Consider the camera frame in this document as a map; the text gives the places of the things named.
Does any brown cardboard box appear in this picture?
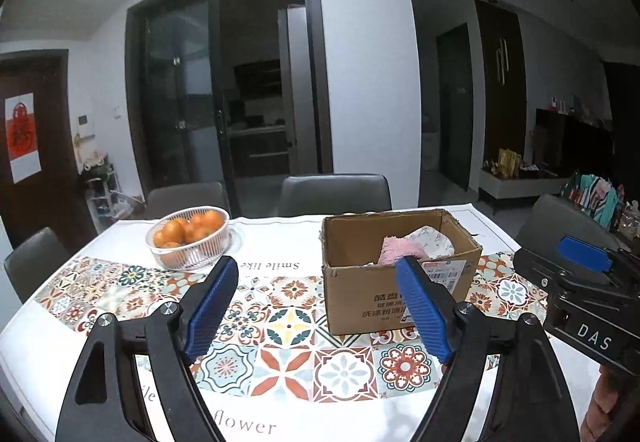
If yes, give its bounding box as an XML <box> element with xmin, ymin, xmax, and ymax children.
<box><xmin>320</xmin><ymin>208</ymin><xmax>483</xmax><ymax>337</ymax></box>

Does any pink fluffy towel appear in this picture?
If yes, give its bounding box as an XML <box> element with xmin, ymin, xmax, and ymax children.
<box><xmin>381</xmin><ymin>236</ymin><xmax>431</xmax><ymax>269</ymax></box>

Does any pile of oranges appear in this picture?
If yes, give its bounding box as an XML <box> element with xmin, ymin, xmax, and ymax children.
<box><xmin>152</xmin><ymin>210</ymin><xmax>226</xmax><ymax>267</ymax></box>

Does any red and white wall poster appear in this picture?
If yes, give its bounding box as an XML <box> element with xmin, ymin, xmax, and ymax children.
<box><xmin>5</xmin><ymin>92</ymin><xmax>42</xmax><ymax>184</ymax></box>

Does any dark sliding glass door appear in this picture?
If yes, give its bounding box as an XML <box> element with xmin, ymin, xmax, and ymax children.
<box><xmin>126</xmin><ymin>0</ymin><xmax>334</xmax><ymax>219</ymax></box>

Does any brown wardrobe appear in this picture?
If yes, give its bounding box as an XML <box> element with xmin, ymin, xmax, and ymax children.
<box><xmin>474</xmin><ymin>0</ymin><xmax>527</xmax><ymax>173</ymax></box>

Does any white plastic fruit basket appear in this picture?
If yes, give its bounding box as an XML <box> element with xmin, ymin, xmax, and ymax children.
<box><xmin>146</xmin><ymin>205</ymin><xmax>231</xmax><ymax>270</ymax></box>

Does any grey dining chair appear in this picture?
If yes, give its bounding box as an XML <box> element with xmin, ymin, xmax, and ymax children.
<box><xmin>277</xmin><ymin>174</ymin><xmax>393</xmax><ymax>219</ymax></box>
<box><xmin>142</xmin><ymin>182</ymin><xmax>232</xmax><ymax>223</ymax></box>
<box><xmin>4</xmin><ymin>227</ymin><xmax>72</xmax><ymax>305</ymax></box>
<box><xmin>515</xmin><ymin>194</ymin><xmax>622</xmax><ymax>253</ymax></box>

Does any dark wooden door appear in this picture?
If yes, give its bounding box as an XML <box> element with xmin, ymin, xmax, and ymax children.
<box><xmin>0</xmin><ymin>49</ymin><xmax>97</xmax><ymax>245</ymax></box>

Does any white television cabinet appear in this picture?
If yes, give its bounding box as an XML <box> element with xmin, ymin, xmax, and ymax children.
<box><xmin>479</xmin><ymin>167</ymin><xmax>572</xmax><ymax>216</ymax></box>

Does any person's right hand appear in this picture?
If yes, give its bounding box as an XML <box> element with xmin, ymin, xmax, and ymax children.
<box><xmin>580</xmin><ymin>364</ymin><xmax>635</xmax><ymax>442</ymax></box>

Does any black television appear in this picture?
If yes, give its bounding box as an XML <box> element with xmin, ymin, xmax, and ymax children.
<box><xmin>534</xmin><ymin>108</ymin><xmax>615</xmax><ymax>183</ymax></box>

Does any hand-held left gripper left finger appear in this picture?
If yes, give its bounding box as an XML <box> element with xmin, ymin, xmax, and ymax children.
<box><xmin>55</xmin><ymin>256</ymin><xmax>240</xmax><ymax>442</ymax></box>

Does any white leaf-print cloth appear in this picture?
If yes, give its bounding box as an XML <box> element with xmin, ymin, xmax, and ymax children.
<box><xmin>400</xmin><ymin>224</ymin><xmax>456</xmax><ymax>259</ymax></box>

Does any patterned tile-print tablecloth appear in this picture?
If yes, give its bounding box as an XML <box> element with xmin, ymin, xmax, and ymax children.
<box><xmin>0</xmin><ymin>209</ymin><xmax>608</xmax><ymax>442</ymax></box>

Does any small storage rack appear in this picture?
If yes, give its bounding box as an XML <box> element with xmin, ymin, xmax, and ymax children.
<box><xmin>75</xmin><ymin>154</ymin><xmax>137</xmax><ymax>233</ymax></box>

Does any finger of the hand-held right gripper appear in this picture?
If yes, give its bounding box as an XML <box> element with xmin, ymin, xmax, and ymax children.
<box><xmin>557</xmin><ymin>236</ymin><xmax>640</xmax><ymax>287</ymax></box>
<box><xmin>512</xmin><ymin>247</ymin><xmax>631</xmax><ymax>305</ymax></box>

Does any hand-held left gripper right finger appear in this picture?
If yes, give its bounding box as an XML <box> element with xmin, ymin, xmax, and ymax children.
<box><xmin>395</xmin><ymin>256</ymin><xmax>581</xmax><ymax>442</ymax></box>

